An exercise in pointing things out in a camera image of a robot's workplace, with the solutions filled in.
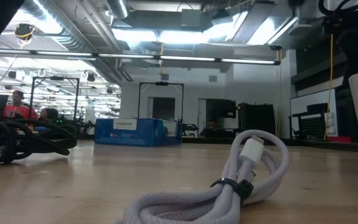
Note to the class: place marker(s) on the blue game controller box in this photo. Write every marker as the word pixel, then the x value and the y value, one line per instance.
pixel 141 133

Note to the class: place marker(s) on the LED light bar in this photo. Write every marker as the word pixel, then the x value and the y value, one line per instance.
pixel 129 56

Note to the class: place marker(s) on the black cabinet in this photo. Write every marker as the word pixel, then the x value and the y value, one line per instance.
pixel 256 119

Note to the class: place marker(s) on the whiteboard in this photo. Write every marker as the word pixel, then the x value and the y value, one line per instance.
pixel 300 105

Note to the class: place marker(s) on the person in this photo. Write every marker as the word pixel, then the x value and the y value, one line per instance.
pixel 50 114
pixel 19 110

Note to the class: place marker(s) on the black workstation frame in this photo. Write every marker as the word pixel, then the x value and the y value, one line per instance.
pixel 31 99
pixel 139 99

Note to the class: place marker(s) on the black aluminium table frame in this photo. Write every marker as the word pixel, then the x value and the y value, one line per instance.
pixel 291 142

